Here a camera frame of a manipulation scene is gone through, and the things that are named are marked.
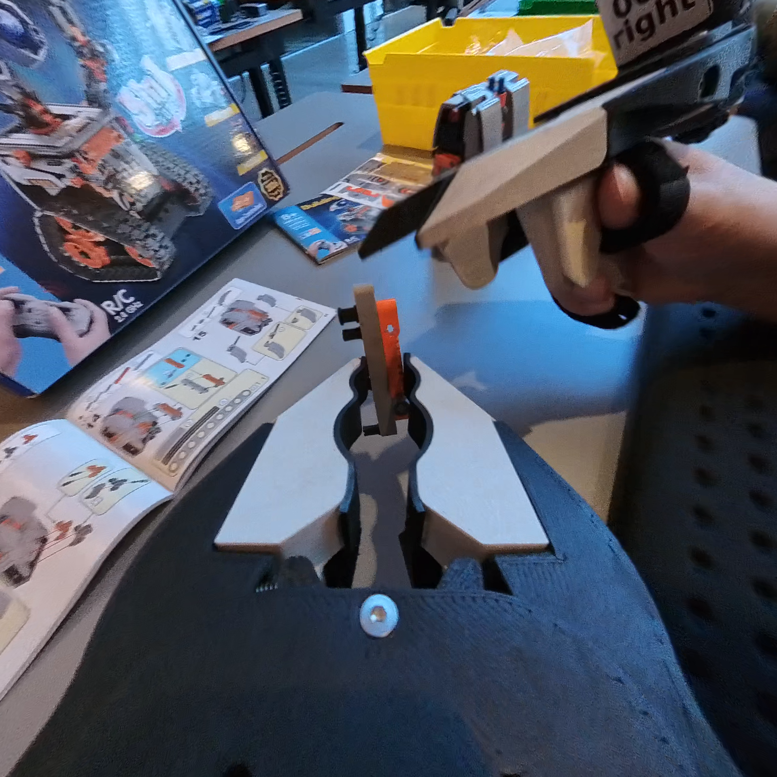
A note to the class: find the wooden workbench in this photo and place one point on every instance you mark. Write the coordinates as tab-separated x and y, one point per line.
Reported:
255	30

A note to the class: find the green bin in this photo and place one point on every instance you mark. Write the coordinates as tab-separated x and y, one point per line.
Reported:
558	6

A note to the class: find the small grey orange brick part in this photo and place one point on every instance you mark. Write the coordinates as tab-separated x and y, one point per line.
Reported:
379	364

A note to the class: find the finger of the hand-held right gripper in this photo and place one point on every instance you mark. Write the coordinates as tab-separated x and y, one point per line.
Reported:
516	176

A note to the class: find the closed colourful booklet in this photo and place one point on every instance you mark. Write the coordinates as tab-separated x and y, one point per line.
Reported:
340	212

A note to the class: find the blue toy set box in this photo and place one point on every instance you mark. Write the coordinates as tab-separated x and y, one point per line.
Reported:
121	182

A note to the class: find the grey orange toy brick model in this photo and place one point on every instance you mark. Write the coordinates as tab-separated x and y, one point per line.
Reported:
485	121

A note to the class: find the black perforated chair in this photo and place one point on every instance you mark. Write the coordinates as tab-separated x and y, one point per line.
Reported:
716	485

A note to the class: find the open instruction booklet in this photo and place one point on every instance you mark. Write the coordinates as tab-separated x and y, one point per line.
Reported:
200	376

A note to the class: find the person's right hand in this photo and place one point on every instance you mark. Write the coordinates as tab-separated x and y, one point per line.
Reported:
722	243

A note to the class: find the yellow plastic bin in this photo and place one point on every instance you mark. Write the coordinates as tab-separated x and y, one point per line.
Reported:
425	85

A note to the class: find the grey desk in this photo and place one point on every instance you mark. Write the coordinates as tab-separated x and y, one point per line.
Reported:
516	340

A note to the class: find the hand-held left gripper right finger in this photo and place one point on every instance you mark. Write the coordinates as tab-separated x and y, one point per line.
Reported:
479	485

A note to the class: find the clear plastic bag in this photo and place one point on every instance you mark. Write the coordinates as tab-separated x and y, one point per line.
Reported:
546	39

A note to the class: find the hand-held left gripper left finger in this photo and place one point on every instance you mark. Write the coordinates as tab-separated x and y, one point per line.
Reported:
285	479

